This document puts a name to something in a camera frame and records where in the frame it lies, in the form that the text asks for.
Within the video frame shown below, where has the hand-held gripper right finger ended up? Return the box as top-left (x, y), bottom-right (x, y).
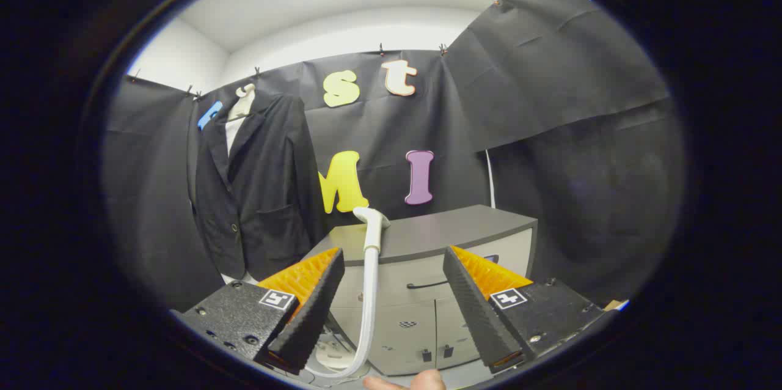
top-left (442, 245), bottom-right (618, 375)

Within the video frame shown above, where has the black backdrop cloth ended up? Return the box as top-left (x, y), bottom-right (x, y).
top-left (103, 0), bottom-right (685, 311)

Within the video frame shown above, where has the thin white cable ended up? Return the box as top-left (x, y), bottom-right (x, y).
top-left (486, 149), bottom-right (497, 208)

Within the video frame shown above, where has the white garment steamer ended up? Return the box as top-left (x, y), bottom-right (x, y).
top-left (304, 207), bottom-right (390, 380)

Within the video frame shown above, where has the white mannequin torso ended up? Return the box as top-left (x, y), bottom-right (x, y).
top-left (221, 83), bottom-right (258, 285)

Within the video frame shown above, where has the white steamer base unit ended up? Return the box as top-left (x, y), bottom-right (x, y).
top-left (309, 332), bottom-right (370, 378)

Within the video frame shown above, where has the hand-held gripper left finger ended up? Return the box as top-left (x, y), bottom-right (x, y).
top-left (180, 247), bottom-right (346, 376)

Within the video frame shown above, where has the grey cabinet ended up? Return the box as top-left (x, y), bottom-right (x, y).
top-left (304, 205), bottom-right (538, 377)

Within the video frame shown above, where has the black suit jacket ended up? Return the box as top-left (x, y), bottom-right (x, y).
top-left (194, 94), bottom-right (324, 284)

